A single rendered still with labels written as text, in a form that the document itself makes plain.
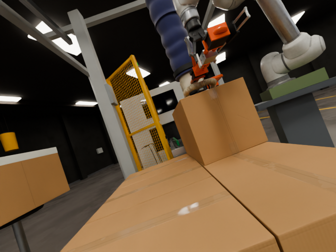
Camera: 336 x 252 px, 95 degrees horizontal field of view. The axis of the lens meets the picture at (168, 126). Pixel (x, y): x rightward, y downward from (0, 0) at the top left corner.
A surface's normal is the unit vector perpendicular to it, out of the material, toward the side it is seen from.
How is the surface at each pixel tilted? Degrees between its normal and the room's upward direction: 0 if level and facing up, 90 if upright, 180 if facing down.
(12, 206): 90
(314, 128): 90
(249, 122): 90
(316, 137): 90
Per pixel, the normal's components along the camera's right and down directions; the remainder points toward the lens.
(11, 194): 0.91, -0.35
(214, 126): 0.05, -0.07
